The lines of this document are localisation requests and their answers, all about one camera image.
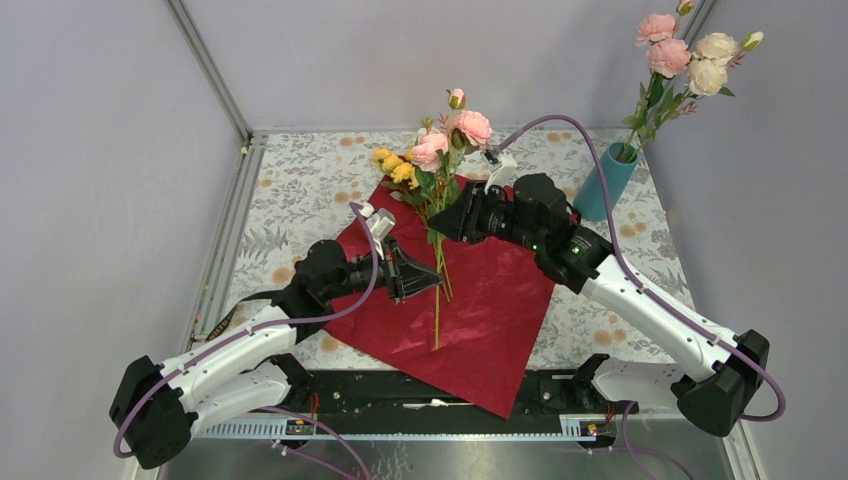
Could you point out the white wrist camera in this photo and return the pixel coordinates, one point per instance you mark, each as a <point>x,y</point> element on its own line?
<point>502,167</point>
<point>380,222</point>

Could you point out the floral patterned table mat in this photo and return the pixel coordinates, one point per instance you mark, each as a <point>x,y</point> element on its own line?
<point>306,182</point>

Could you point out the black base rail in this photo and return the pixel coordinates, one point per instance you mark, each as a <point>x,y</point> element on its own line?
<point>549,403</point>

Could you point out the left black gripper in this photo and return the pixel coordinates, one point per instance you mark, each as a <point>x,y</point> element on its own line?
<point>403,278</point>

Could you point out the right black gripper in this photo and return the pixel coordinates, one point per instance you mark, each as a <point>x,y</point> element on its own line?
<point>461,221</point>

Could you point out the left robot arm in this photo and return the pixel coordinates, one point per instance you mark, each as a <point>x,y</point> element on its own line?
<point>160,407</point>

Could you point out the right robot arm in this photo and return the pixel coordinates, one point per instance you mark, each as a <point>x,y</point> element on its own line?
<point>715,371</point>

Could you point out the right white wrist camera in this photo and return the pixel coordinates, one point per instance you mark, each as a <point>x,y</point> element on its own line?
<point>502,167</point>

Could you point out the black gold-lettered ribbon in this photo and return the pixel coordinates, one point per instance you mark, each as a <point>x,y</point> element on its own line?
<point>240,312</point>

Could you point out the yellow rose stem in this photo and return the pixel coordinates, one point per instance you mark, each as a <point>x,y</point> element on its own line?
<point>428,193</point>

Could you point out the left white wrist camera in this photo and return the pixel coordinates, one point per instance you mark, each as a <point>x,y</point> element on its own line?
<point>380,222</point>

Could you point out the pink rose stem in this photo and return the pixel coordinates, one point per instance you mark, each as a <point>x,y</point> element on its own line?
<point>668,56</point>
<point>458,133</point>

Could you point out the cream rose stem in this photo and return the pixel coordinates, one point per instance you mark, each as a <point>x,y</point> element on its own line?
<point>713,56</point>

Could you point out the red and brown wrapping paper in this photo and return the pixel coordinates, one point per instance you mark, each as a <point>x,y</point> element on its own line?
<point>475,346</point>

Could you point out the teal cylindrical vase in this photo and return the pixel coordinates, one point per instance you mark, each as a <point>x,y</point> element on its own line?
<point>606,183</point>

